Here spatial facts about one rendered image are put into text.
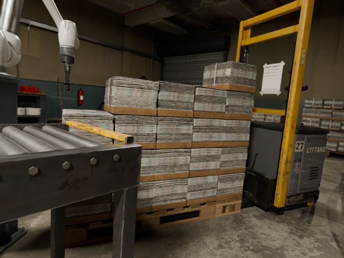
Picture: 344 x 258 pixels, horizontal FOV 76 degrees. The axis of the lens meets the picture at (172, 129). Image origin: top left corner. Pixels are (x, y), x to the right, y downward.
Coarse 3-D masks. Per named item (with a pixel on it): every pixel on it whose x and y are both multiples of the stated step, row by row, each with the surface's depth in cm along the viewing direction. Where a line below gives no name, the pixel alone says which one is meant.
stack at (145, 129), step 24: (72, 120) 127; (96, 120) 133; (120, 120) 140; (144, 120) 147; (168, 120) 155; (192, 120) 166; (216, 120) 174; (144, 168) 152; (168, 168) 160; (192, 168) 169; (216, 168) 180; (144, 192) 155; (168, 192) 163; (192, 192) 173; (216, 192) 184; (72, 216) 135; (144, 216) 156; (72, 240) 136; (96, 240) 143
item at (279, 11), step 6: (300, 0) 180; (282, 6) 195; (288, 6) 189; (294, 6) 184; (300, 6) 181; (270, 12) 205; (276, 12) 200; (282, 12) 195; (288, 12) 193; (252, 18) 224; (258, 18) 218; (264, 18) 212; (270, 18) 209; (246, 24) 232; (252, 24) 227
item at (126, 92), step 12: (120, 84) 135; (132, 84) 139; (144, 84) 142; (156, 84) 145; (120, 96) 137; (132, 96) 140; (144, 96) 143; (156, 96) 147; (144, 108) 145; (156, 108) 148
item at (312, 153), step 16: (256, 128) 235; (272, 128) 217; (304, 128) 205; (320, 128) 219; (256, 144) 234; (272, 144) 217; (304, 144) 206; (320, 144) 215; (256, 160) 234; (272, 160) 217; (304, 160) 207; (320, 160) 218; (272, 176) 216; (304, 176) 210; (320, 176) 222; (288, 192) 203; (304, 192) 216; (288, 208) 206
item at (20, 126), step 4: (0, 124) 83; (4, 124) 84; (8, 124) 84; (12, 124) 85; (16, 124) 86; (20, 124) 87; (24, 124) 88; (28, 124) 88; (32, 124) 89; (36, 124) 90; (40, 124) 91; (44, 124) 92; (48, 124) 93; (52, 124) 94; (56, 124) 95; (60, 124) 96; (64, 124) 97; (0, 128) 80; (20, 128) 85; (40, 128) 90; (60, 128) 96; (64, 128) 97; (68, 128) 98; (0, 132) 80
